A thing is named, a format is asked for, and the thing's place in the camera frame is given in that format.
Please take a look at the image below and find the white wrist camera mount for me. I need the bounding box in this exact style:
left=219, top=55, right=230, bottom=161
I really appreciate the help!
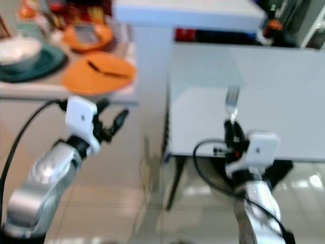
left=64, top=95, right=100, bottom=155
left=225, top=131, right=281, bottom=177

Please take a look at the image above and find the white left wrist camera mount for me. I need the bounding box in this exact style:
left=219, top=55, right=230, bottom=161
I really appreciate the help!
left=64, top=95, right=100, bottom=155

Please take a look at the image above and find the white orange small object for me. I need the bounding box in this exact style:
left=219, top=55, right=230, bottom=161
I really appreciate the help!
left=258, top=19, right=284, bottom=47

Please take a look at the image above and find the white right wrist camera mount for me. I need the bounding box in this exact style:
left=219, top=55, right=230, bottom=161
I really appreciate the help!
left=225, top=131, right=281, bottom=177

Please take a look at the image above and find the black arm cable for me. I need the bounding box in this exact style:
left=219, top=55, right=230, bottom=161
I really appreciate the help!
left=192, top=139, right=291, bottom=239
left=0, top=99, right=68, bottom=204

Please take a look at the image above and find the dark utensil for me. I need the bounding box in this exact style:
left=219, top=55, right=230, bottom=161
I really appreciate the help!
left=86, top=60, right=131, bottom=79

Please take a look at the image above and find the white counter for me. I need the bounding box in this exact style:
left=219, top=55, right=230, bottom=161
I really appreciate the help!
left=0, top=29, right=139, bottom=159

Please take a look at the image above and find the small orange dish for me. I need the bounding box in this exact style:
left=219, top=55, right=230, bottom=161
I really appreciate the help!
left=62, top=21, right=114, bottom=53

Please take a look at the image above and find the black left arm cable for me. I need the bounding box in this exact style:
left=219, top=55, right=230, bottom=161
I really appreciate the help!
left=0, top=99, right=68, bottom=204

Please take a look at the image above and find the large orange plate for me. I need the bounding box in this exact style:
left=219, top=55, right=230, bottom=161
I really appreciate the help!
left=61, top=51, right=137, bottom=96

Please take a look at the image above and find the white bowl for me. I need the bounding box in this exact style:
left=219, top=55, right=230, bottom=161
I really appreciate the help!
left=0, top=37, right=43, bottom=74

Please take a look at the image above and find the low white table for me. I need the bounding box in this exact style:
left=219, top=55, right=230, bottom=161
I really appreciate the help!
left=164, top=41, right=325, bottom=212

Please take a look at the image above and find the grey item in dish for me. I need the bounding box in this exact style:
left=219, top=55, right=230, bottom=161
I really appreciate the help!
left=74, top=24, right=100, bottom=45

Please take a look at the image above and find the red snack packaging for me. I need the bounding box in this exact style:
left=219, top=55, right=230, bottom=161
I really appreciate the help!
left=48, top=0, right=115, bottom=27

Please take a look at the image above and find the silver metal fork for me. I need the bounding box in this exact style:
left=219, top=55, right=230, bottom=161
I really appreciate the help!
left=224, top=84, right=242, bottom=126

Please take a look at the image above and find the teal plate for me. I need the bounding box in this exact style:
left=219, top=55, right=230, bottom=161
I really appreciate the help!
left=0, top=44, right=67, bottom=83

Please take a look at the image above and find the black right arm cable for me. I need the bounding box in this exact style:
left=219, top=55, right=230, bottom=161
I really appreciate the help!
left=192, top=139, right=291, bottom=239

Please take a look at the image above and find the tall white table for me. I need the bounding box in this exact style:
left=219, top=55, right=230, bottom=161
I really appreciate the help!
left=112, top=0, right=268, bottom=197

